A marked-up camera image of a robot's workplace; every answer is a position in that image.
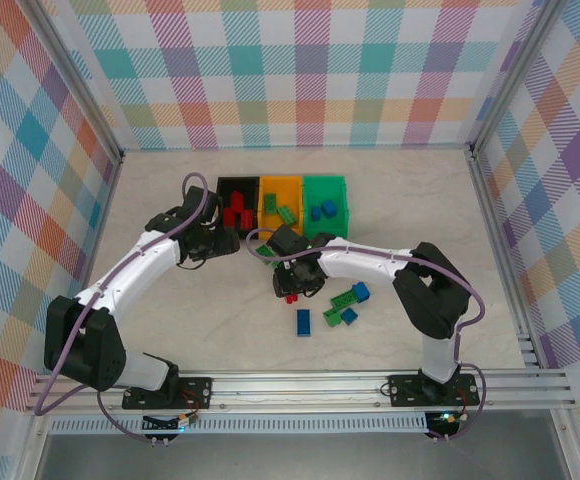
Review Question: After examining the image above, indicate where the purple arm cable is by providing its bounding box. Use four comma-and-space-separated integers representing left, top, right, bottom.
33, 171, 210, 446
245, 228, 486, 444

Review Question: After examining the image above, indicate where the small controller board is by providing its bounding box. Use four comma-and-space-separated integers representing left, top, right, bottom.
141, 412, 202, 446
425, 408, 473, 444

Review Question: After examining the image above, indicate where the yellow plastic bin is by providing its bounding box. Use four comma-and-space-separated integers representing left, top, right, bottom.
258, 174, 306, 236

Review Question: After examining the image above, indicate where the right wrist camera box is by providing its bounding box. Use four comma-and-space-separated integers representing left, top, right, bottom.
266, 223, 312, 260

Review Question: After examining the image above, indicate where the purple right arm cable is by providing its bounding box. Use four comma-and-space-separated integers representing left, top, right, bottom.
245, 228, 486, 444

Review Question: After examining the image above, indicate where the black plastic bin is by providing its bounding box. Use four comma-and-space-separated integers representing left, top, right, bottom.
218, 174, 262, 235

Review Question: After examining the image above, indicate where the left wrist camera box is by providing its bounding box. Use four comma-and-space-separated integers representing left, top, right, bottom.
183, 185, 222, 222

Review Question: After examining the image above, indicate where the aluminium frame post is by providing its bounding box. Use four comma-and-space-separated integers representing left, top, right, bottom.
468, 0, 569, 157
22, 0, 125, 164

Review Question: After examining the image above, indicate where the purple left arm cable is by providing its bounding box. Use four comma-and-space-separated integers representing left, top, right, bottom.
33, 171, 210, 446

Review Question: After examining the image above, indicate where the white slotted cable duct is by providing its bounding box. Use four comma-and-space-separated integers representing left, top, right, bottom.
49, 418, 429, 435

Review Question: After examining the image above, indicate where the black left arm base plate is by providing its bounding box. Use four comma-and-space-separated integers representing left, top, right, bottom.
122, 377, 214, 411

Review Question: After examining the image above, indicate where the aluminium mounting rail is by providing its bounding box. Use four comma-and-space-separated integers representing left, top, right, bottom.
23, 368, 577, 415

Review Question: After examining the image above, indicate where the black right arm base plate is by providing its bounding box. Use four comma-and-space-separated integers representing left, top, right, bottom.
388, 373, 481, 407

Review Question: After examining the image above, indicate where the green plastic bin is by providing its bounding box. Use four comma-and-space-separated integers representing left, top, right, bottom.
301, 173, 351, 241

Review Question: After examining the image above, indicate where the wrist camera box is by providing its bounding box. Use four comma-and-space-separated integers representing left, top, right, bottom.
183, 185, 222, 222
266, 223, 312, 260

